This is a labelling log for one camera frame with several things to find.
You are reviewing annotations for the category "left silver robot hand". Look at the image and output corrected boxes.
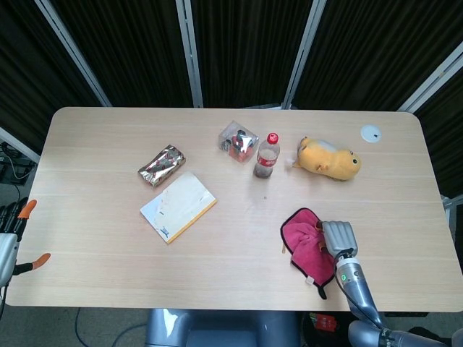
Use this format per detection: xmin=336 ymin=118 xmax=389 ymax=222
xmin=0 ymin=199 xmax=51 ymax=288

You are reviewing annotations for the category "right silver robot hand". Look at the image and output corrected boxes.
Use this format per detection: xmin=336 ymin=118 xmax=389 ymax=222
xmin=315 ymin=220 xmax=360 ymax=260

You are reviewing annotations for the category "pink cloth with black trim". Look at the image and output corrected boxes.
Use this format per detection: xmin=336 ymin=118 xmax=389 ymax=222
xmin=280 ymin=207 xmax=337 ymax=300

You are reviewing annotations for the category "red-capped plastic bottle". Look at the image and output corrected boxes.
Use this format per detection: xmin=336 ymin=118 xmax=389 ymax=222
xmin=252 ymin=132 xmax=281 ymax=179

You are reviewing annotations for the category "yellow plush toy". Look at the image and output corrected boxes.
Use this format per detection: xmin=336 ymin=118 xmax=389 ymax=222
xmin=292 ymin=135 xmax=362 ymax=181

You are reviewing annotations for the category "red packet under table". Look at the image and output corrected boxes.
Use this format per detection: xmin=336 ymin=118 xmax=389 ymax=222
xmin=309 ymin=312 xmax=340 ymax=332

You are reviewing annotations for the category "white round table grommet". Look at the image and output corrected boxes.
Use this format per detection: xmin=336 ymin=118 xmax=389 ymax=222
xmin=360 ymin=124 xmax=382 ymax=142

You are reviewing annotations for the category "clear plastic box with items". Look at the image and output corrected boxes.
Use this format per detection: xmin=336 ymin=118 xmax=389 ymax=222
xmin=217 ymin=120 xmax=260 ymax=166

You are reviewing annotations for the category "grey robot torso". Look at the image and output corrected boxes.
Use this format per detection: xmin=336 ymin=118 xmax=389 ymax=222
xmin=145 ymin=307 xmax=301 ymax=347

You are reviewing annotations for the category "white notepad with yellow edge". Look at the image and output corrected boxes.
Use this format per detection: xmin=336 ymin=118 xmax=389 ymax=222
xmin=140 ymin=171 xmax=218 ymax=244

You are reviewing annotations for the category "gold foil snack packet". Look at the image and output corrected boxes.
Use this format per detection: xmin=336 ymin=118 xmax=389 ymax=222
xmin=137 ymin=144 xmax=187 ymax=188

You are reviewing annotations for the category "dark pleated partition panel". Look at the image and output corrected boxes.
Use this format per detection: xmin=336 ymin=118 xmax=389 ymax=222
xmin=50 ymin=0 xmax=193 ymax=108
xmin=190 ymin=0 xmax=313 ymax=108
xmin=0 ymin=0 xmax=103 ymax=155
xmin=292 ymin=0 xmax=463 ymax=110

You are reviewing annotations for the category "black power strip with cables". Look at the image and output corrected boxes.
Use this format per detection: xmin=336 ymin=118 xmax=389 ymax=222
xmin=0 ymin=141 xmax=38 ymax=187

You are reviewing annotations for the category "blue floor cable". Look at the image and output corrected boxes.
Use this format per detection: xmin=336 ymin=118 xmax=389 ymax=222
xmin=73 ymin=307 xmax=90 ymax=347

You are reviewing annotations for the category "white table leg frame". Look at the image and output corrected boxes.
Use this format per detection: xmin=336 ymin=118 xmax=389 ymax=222
xmin=441 ymin=194 xmax=463 ymax=227

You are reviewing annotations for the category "grey partition post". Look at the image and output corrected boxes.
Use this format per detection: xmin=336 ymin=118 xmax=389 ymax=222
xmin=396 ymin=46 xmax=463 ymax=113
xmin=175 ymin=0 xmax=205 ymax=108
xmin=281 ymin=0 xmax=323 ymax=110
xmin=34 ymin=0 xmax=112 ymax=108

